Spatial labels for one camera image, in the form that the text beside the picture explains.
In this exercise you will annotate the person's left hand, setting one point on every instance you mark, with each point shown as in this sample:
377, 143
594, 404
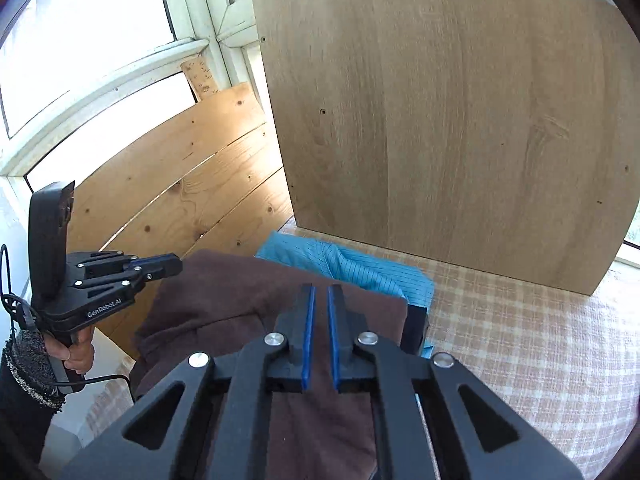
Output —
82, 357

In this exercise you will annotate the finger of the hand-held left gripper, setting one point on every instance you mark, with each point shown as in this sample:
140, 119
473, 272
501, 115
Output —
125, 282
160, 264

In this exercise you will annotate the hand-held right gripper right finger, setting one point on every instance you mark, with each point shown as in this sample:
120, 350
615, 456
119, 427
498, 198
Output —
334, 340

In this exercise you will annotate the navy folded t-shirt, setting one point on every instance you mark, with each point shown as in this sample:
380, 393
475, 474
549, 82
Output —
415, 330

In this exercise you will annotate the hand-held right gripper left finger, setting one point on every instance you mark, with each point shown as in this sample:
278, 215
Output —
309, 340

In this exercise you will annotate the white window frame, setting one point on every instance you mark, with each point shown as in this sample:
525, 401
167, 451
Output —
125, 60

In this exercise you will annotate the pink plaid blanket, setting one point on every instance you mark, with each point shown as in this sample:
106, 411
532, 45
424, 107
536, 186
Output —
525, 350

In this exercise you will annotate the light oak board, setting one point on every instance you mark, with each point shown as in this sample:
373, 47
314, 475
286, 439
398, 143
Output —
450, 135

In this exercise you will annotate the pine plank panel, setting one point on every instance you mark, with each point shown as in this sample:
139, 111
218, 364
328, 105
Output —
175, 185

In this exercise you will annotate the stack of folded clothes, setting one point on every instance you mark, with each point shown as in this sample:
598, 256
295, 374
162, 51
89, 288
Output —
360, 270

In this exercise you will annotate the brown fleece sweatshirt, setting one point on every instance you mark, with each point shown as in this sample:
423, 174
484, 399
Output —
215, 300

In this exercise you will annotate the wooden strip with holes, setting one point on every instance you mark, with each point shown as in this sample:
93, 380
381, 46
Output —
200, 80

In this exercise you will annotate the person's left forearm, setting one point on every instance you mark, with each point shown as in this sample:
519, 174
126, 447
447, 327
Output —
27, 390

